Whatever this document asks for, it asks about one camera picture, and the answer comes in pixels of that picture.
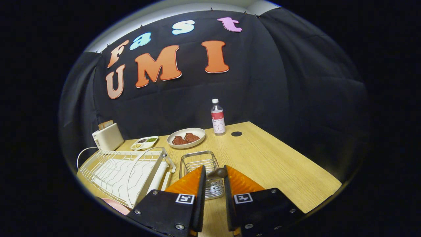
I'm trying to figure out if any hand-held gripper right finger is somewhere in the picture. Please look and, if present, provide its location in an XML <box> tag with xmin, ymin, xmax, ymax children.
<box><xmin>224</xmin><ymin>165</ymin><xmax>305</xmax><ymax>237</ymax></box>

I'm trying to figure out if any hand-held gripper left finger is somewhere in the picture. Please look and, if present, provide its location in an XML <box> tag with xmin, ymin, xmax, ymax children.
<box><xmin>127</xmin><ymin>165</ymin><xmax>207</xmax><ymax>237</ymax></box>

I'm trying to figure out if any metal wire basket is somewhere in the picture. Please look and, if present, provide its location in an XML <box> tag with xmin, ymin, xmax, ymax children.
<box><xmin>179</xmin><ymin>150</ymin><xmax>225</xmax><ymax>200</ymax></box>

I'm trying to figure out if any metal spoon with dark handle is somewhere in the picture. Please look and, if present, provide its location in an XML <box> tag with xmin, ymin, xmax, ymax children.
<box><xmin>207</xmin><ymin>168</ymin><xmax>228</xmax><ymax>180</ymax></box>

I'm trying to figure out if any pink plate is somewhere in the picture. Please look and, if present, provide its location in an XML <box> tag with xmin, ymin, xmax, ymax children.
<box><xmin>101</xmin><ymin>197</ymin><xmax>131</xmax><ymax>216</ymax></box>

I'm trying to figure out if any white wire dish rack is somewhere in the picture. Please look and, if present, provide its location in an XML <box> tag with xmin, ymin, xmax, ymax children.
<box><xmin>77</xmin><ymin>147</ymin><xmax>176</xmax><ymax>208</ymax></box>

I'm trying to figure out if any cream round plate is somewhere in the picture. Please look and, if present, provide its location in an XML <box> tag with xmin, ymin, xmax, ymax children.
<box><xmin>167</xmin><ymin>128</ymin><xmax>206</xmax><ymax>149</ymax></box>

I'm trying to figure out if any white divided dish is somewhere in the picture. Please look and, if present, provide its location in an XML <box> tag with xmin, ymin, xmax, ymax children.
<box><xmin>130</xmin><ymin>136</ymin><xmax>159</xmax><ymax>151</ymax></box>

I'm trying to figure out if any clear bottle with red label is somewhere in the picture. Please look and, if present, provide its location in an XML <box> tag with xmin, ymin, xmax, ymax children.
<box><xmin>210</xmin><ymin>98</ymin><xmax>226</xmax><ymax>136</ymax></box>

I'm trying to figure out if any white toaster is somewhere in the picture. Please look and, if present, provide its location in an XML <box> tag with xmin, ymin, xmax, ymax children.
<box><xmin>92</xmin><ymin>123</ymin><xmax>124</xmax><ymax>151</ymax></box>

